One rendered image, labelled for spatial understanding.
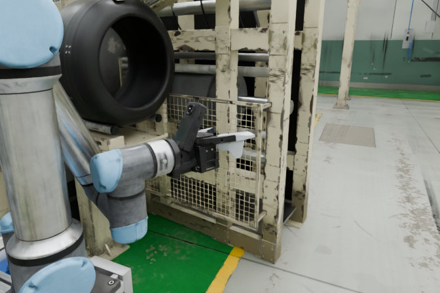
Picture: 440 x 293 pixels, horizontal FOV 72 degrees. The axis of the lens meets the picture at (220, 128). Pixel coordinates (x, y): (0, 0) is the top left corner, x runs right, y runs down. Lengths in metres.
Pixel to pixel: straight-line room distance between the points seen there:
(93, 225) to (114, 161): 1.46
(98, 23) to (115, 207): 0.89
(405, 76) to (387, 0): 2.23
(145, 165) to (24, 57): 0.28
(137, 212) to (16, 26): 0.38
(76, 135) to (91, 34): 0.72
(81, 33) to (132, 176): 0.85
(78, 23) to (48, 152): 0.90
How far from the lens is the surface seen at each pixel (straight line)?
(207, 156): 0.70
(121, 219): 0.65
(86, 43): 1.34
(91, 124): 1.56
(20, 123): 0.52
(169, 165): 0.64
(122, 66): 2.06
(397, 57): 10.38
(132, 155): 0.61
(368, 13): 10.43
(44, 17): 0.49
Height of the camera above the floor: 1.28
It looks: 15 degrees down
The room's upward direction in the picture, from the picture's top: straight up
